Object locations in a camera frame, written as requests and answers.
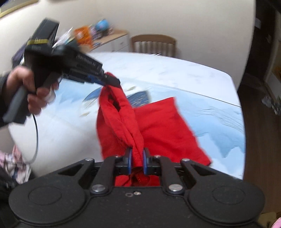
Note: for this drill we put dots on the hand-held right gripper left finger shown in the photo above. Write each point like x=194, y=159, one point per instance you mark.
x=129, y=160

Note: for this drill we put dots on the wooden sideboard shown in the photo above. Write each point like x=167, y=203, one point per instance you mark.
x=116, y=40

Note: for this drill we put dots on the blue round toy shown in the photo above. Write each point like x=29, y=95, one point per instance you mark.
x=102, y=24

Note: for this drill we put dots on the pink printed cloth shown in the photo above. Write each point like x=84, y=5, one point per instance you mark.
x=15, y=164

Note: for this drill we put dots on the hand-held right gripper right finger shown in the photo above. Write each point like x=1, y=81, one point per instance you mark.
x=145, y=160

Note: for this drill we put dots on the grey sneaker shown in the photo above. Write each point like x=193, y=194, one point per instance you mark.
x=272, y=103

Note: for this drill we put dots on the wooden chair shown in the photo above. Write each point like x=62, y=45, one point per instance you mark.
x=153, y=45

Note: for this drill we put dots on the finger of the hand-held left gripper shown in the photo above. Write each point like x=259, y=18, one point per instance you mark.
x=112, y=80
x=92, y=79

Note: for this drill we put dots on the red t-shirt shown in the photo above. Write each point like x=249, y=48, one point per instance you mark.
x=158, y=127

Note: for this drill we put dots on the person's left hand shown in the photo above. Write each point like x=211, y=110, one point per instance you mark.
x=24, y=79

